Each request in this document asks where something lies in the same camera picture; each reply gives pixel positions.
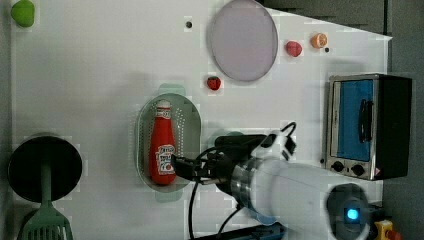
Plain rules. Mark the green slotted spatula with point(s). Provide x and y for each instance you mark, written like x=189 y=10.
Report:
x=47 y=223

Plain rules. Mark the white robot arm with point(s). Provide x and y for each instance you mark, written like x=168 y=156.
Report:
x=257 y=170

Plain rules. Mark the yellow red toy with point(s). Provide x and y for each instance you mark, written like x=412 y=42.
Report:
x=385 y=231

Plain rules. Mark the red toy strawberry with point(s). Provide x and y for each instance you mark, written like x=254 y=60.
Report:
x=214 y=83

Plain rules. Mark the red felt ketchup bottle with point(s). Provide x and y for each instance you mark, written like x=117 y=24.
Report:
x=162 y=145

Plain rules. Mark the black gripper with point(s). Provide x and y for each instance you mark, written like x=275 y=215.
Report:
x=231 y=151

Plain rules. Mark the orange slice toy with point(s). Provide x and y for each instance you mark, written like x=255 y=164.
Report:
x=319 y=40

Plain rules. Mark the pink toy fruit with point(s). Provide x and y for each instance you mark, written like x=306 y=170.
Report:
x=293 y=48

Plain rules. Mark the green toy pear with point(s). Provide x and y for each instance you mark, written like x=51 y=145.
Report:
x=23 y=13

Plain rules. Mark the silver toaster oven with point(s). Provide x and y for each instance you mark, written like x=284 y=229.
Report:
x=369 y=126

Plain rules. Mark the lilac round plate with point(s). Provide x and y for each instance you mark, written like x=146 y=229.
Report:
x=244 y=40

